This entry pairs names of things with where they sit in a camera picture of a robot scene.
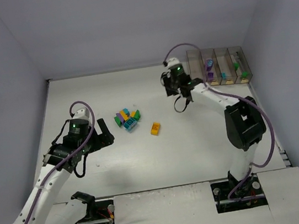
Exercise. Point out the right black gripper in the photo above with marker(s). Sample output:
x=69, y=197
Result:
x=168, y=86

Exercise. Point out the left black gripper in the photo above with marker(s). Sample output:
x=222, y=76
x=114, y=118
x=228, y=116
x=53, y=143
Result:
x=102, y=140

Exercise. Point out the green lego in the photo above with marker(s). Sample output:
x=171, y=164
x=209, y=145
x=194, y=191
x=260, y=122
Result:
x=136, y=115
x=244, y=75
x=118, y=121

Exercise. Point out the purple long lego brick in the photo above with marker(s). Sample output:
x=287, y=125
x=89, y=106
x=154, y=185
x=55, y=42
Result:
x=210, y=75

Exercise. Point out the purple oval paw lego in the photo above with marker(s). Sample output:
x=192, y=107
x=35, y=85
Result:
x=208, y=64

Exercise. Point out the yellow square lego brick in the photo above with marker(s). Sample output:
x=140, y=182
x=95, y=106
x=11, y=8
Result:
x=155, y=128

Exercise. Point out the green square lego brick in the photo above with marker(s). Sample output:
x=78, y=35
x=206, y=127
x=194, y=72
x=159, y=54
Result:
x=236, y=65

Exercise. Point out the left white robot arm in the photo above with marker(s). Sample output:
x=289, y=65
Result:
x=48, y=185

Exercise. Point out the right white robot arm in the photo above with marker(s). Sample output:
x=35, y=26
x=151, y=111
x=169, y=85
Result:
x=245, y=125

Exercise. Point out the purple slanted lego in pile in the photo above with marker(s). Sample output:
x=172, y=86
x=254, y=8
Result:
x=120, y=117

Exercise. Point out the yellow cyan lego top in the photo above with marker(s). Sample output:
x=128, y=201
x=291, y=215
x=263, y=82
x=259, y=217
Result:
x=125, y=112

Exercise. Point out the clear bin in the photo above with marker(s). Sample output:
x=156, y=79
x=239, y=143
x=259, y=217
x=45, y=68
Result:
x=225, y=66
x=237, y=55
x=210, y=53
x=195, y=64

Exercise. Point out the green lego in bin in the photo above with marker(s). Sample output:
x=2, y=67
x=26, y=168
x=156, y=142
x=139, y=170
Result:
x=244, y=75

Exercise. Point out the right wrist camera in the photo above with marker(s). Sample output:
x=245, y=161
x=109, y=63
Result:
x=171, y=62

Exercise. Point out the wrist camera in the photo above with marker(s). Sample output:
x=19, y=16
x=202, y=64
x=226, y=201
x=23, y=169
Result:
x=171, y=62
x=82, y=113

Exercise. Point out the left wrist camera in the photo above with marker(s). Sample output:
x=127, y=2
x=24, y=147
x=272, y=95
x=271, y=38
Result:
x=82, y=113

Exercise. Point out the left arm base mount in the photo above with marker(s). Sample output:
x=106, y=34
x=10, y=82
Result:
x=103, y=213

